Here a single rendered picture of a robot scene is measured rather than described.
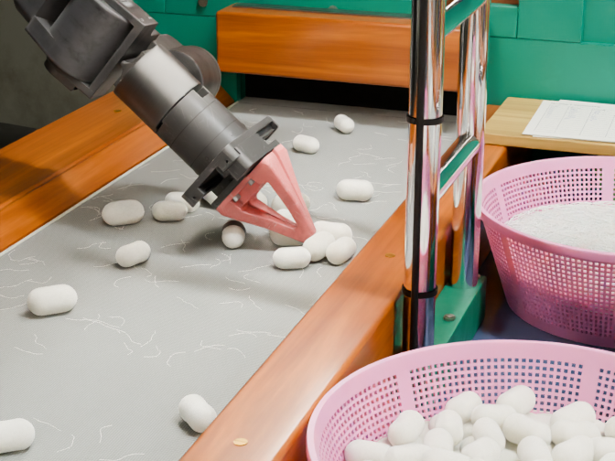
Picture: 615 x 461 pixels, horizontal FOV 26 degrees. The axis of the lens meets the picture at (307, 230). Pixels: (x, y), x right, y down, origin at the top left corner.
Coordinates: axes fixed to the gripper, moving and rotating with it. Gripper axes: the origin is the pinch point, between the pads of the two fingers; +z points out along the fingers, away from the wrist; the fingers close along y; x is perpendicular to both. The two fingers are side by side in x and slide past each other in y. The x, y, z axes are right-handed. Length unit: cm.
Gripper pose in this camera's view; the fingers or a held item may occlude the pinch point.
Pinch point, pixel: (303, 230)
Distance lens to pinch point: 111.9
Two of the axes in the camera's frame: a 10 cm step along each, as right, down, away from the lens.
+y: 3.2, -3.2, 8.9
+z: 7.2, 7.0, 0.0
